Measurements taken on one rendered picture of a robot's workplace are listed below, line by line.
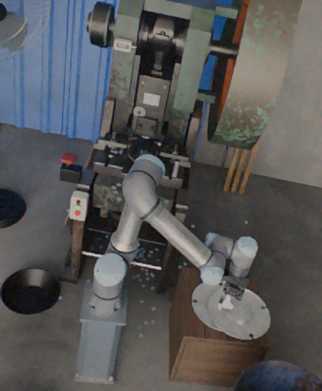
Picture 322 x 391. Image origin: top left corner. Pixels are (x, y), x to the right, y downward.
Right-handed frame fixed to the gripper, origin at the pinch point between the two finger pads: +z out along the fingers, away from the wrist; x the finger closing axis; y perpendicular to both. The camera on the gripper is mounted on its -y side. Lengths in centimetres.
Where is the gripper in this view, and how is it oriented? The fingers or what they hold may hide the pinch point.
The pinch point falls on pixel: (220, 301)
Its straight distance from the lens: 198.4
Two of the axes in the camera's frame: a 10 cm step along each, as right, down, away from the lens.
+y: 8.9, 3.6, -2.6
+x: 4.2, -4.7, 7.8
